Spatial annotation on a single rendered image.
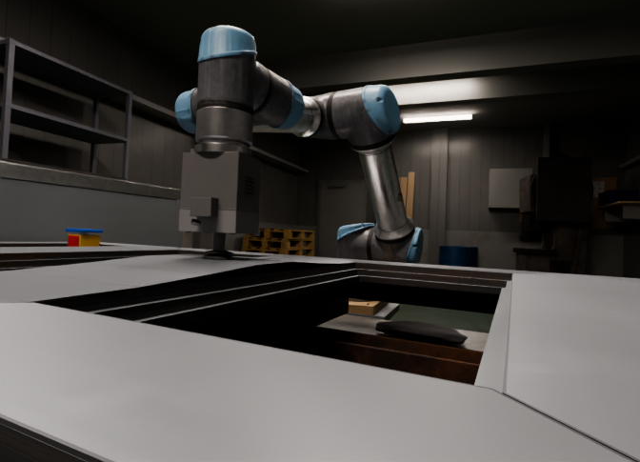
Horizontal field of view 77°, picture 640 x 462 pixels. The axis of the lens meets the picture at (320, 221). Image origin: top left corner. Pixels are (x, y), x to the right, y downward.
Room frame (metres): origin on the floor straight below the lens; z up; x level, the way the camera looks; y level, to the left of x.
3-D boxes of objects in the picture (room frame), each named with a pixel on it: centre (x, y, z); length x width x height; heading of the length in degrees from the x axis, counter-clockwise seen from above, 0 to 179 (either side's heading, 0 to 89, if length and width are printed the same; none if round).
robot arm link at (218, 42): (0.54, 0.13, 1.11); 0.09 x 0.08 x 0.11; 151
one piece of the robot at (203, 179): (0.53, 0.14, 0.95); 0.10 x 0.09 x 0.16; 162
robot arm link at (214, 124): (0.54, 0.14, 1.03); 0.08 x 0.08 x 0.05
